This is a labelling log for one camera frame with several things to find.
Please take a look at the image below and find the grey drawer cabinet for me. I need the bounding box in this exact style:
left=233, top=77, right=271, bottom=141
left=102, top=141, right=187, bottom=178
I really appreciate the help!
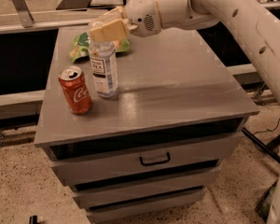
left=35, top=26, right=258, bottom=224

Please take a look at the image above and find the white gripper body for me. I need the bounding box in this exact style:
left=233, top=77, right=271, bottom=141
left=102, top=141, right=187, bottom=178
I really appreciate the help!
left=124, top=0, right=161, bottom=37

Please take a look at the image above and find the green chip bag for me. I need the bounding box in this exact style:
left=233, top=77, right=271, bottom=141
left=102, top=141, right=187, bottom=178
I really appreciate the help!
left=69, top=33, right=130, bottom=63

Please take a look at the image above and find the clear plastic water bottle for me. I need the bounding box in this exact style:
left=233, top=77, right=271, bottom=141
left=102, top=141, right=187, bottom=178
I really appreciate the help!
left=89, top=34, right=118, bottom=98

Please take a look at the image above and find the black drawer handle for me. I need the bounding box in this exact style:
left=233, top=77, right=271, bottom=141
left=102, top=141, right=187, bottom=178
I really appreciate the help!
left=139, top=152, right=171, bottom=167

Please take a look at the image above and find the black floor cable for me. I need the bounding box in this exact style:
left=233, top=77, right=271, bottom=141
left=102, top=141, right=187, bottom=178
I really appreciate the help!
left=252, top=111, right=280, bottom=136

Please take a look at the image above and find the red coke can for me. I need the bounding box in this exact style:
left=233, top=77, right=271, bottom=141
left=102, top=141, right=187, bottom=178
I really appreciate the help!
left=58, top=65, right=92, bottom=115

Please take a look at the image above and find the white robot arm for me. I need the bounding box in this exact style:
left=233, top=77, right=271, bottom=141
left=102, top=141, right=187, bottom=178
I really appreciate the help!
left=89, top=0, right=280, bottom=104

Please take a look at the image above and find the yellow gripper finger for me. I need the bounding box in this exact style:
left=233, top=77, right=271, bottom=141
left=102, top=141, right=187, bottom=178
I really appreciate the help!
left=89, top=19, right=138, bottom=42
left=105, top=6, right=127, bottom=19

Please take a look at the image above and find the black wire basket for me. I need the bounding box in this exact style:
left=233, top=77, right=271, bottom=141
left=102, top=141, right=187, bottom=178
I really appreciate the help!
left=255, top=182, right=277, bottom=222

